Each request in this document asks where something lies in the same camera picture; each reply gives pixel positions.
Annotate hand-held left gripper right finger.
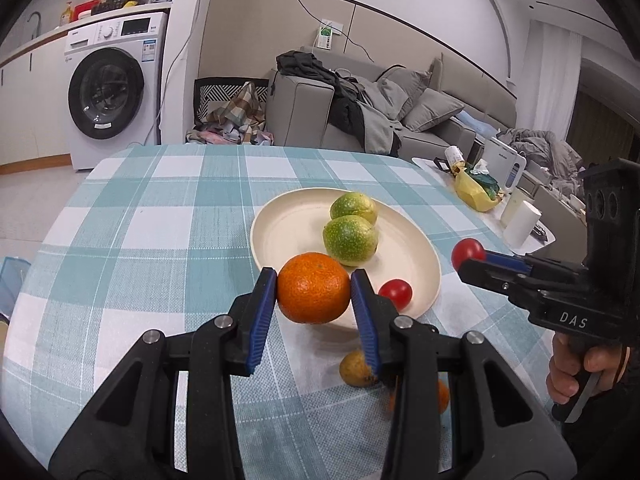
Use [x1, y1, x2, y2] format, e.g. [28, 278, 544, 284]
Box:
[350, 268, 576, 480]

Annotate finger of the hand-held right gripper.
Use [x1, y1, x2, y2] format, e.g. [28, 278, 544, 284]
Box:
[482, 250, 588, 281]
[458, 258, 590, 311]

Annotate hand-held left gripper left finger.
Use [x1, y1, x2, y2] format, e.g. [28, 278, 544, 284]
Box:
[47, 266, 278, 480]

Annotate red cherry tomato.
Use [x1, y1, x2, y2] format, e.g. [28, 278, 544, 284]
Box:
[451, 238, 487, 271]
[378, 279, 414, 311]

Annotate brown longan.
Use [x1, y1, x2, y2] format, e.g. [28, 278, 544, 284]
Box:
[339, 350, 378, 387]

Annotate orange mandarin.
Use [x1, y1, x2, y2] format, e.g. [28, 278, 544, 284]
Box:
[276, 252, 351, 325]
[389, 379, 451, 416]

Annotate yellow-green round fruit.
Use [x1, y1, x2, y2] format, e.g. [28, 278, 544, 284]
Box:
[322, 215, 378, 267]
[329, 191, 378, 226]

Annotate cream round plate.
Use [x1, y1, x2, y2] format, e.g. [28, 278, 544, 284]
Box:
[250, 188, 442, 331]

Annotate person's right forearm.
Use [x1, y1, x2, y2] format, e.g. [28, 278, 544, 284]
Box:
[560, 375, 640, 466]

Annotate person's right hand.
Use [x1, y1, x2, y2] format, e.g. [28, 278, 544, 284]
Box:
[546, 332, 631, 406]

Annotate white cylindrical cup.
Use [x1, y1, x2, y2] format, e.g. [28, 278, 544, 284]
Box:
[501, 190, 542, 250]

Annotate yellow plastic bag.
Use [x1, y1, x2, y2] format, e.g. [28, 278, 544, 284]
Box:
[454, 167, 503, 212]

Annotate white tabletop appliance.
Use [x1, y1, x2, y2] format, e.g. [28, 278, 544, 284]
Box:
[482, 136, 528, 196]

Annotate white marble side table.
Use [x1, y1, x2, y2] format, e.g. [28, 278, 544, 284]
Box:
[410, 155, 563, 256]

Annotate grey blanket pile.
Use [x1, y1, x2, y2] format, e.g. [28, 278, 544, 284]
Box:
[497, 128, 586, 196]

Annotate grey cushion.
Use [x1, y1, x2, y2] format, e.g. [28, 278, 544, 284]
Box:
[375, 65, 433, 121]
[402, 88, 466, 133]

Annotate clothes heap on floor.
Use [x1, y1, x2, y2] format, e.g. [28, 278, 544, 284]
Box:
[186, 125, 276, 147]

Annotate white curtain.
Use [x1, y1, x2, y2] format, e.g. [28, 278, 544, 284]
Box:
[520, 20, 583, 136]

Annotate grey sofa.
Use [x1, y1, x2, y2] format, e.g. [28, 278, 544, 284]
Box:
[267, 45, 518, 161]

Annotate dark clothes pile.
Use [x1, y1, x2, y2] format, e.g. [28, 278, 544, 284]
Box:
[276, 51, 403, 157]

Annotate plaid cloth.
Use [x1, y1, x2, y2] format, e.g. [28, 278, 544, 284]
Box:
[200, 81, 268, 133]

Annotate black patterned laundry basket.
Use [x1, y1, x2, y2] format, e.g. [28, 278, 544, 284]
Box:
[192, 76, 271, 136]

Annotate light blue plastic bag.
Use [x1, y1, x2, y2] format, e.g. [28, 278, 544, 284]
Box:
[0, 256, 33, 318]

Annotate white washing machine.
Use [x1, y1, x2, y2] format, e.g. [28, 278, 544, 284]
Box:
[64, 10, 171, 171]

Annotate white lower kitchen cabinets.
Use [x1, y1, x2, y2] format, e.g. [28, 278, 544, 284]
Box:
[0, 35, 73, 173]

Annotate red box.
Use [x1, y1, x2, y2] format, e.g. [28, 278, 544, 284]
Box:
[73, 0, 106, 22]

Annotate white green wall device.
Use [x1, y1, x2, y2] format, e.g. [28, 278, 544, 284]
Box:
[316, 19, 341, 51]

